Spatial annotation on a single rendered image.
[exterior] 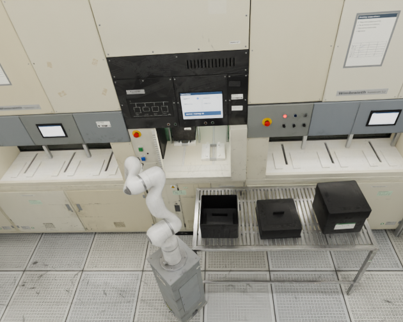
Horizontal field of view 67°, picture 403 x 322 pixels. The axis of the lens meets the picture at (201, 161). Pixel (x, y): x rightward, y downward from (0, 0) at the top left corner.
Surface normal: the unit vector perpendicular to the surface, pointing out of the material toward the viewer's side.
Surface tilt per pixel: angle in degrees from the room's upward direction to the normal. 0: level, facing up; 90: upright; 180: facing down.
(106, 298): 0
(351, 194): 0
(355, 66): 90
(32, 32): 90
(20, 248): 0
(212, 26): 91
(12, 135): 90
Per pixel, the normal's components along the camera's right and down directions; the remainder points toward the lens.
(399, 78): -0.04, 0.68
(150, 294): -0.07, -0.73
